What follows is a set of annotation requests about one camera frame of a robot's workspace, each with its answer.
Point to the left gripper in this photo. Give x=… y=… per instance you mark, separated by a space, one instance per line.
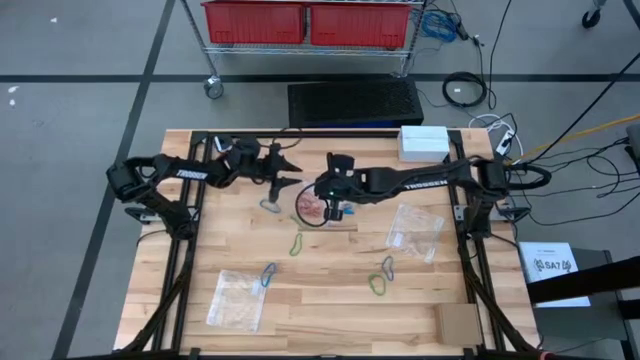
x=250 y=160

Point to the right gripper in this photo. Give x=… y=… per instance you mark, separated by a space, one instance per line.
x=345 y=187

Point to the clear plastic zip bag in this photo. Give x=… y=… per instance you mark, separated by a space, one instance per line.
x=300 y=220
x=415 y=232
x=235 y=300

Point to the green rubber band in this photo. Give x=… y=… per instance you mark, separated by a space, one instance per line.
x=295 y=220
x=377 y=294
x=295 y=254

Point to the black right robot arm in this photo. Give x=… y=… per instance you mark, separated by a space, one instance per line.
x=425 y=182

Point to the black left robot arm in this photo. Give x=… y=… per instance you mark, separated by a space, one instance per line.
x=192 y=174

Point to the black perforated floor mat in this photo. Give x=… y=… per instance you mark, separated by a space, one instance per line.
x=355 y=102

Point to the white box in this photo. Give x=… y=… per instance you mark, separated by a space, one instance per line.
x=424 y=144

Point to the red plastic bin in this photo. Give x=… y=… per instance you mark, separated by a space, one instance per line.
x=360 y=25
x=255 y=22

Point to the brown cardboard piece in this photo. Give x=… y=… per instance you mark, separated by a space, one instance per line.
x=457 y=325

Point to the white power strip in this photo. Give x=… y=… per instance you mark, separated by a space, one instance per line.
x=505 y=142

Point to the white printed booklet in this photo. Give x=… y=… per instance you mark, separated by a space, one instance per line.
x=550 y=272

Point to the black bar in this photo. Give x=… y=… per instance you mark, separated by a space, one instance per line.
x=590 y=282

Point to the grey cart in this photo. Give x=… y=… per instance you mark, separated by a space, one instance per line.
x=590 y=330

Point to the black caster wheel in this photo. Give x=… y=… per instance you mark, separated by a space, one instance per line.
x=591 y=19

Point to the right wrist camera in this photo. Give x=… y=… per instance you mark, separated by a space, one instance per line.
x=341 y=164

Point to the black aluminium table frame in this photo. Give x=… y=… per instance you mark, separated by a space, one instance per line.
x=350 y=134

